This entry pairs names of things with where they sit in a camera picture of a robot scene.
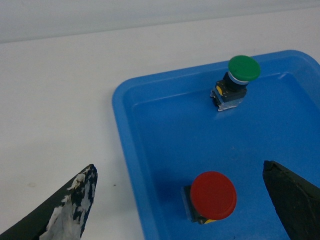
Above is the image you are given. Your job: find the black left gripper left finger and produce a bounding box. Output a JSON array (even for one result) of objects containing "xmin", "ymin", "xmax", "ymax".
[{"xmin": 0, "ymin": 164, "xmax": 98, "ymax": 240}]

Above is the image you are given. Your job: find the blue plastic tray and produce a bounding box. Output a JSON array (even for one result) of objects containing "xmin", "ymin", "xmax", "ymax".
[{"xmin": 112, "ymin": 50, "xmax": 320, "ymax": 240}]

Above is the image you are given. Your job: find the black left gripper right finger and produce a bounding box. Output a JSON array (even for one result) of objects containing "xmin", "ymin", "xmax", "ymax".
[{"xmin": 263, "ymin": 160, "xmax": 320, "ymax": 240}]

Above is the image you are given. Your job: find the green mushroom push button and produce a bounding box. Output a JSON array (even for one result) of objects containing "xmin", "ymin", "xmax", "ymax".
[{"xmin": 210, "ymin": 55, "xmax": 261, "ymax": 112}]

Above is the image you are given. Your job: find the red mushroom push button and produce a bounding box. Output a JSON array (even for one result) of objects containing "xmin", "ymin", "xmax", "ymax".
[{"xmin": 181, "ymin": 171, "xmax": 237, "ymax": 225}]

